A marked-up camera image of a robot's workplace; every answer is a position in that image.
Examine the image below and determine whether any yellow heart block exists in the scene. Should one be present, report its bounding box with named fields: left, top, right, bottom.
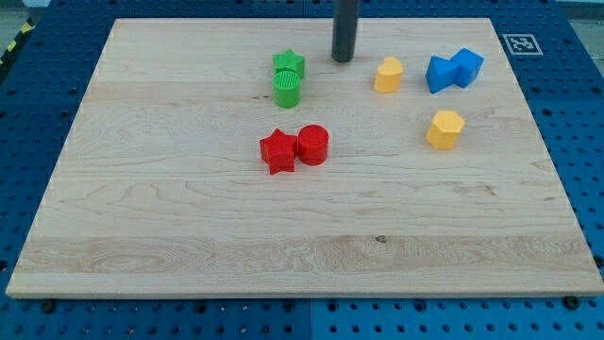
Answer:
left=374, top=57, right=404, bottom=94

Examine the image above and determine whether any red star block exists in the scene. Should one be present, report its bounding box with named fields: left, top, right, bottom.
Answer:
left=260, top=128, right=297, bottom=175

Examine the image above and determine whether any red cylinder block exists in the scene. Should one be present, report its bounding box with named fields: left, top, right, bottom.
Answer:
left=297, top=125, right=329, bottom=165

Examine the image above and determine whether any light wooden board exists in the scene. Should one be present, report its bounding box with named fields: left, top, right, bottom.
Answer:
left=7, top=18, right=603, bottom=299

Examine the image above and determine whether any green cylinder block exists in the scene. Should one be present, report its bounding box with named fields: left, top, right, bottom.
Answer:
left=273, top=70, right=301, bottom=109

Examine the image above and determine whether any green star block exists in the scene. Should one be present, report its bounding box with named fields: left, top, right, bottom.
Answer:
left=273, top=48, right=306, bottom=79

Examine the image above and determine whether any yellow hexagon block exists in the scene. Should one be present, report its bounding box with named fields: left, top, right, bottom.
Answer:
left=426, top=110, right=465, bottom=150

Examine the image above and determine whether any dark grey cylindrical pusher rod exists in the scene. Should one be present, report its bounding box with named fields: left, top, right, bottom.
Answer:
left=331, top=0, right=360, bottom=62

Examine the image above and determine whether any blue cube block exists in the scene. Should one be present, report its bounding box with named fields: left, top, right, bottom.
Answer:
left=451, top=48, right=484, bottom=88

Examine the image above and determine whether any white fiducial marker tag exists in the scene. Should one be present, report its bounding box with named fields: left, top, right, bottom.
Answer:
left=503, top=33, right=543, bottom=56

